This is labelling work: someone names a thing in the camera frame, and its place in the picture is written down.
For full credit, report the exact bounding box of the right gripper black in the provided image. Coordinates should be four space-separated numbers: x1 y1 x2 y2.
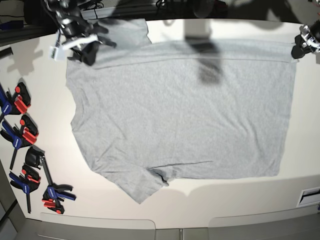
68 22 117 66

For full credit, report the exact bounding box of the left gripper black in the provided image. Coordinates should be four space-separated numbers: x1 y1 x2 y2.
291 35 316 59

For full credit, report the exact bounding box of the grey T-shirt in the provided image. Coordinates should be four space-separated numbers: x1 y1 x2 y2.
66 20 296 203

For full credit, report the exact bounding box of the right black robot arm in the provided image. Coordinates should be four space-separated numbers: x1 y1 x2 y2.
40 0 117 66

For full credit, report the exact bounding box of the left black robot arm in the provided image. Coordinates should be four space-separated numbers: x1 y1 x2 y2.
291 20 320 59

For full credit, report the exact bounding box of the top blue red bar clamp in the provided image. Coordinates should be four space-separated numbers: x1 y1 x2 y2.
0 82 31 121

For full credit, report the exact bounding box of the long blue red bar clamp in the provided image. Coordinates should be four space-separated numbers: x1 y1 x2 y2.
25 147 77 215

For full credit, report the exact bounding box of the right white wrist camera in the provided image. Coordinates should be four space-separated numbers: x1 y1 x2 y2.
49 32 98 61

